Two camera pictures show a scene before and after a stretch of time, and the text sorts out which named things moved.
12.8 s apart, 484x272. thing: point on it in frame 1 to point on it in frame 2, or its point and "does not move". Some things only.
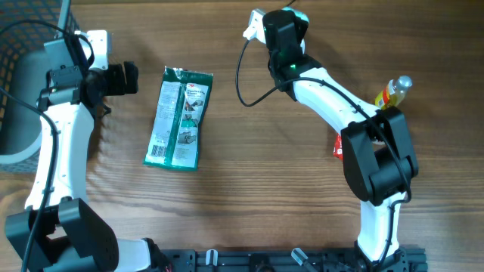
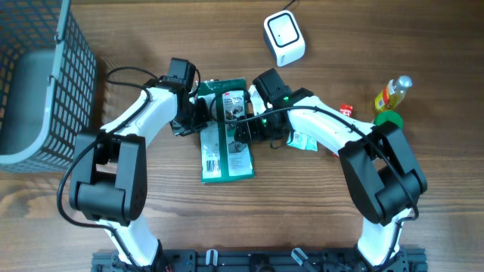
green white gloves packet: x=175 y=137 to x=222 y=158
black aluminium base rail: x=290 y=260 does not move
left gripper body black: x=114 y=83 to x=191 y=115
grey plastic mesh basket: x=23 y=71 does not move
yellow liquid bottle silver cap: x=393 y=94 does not move
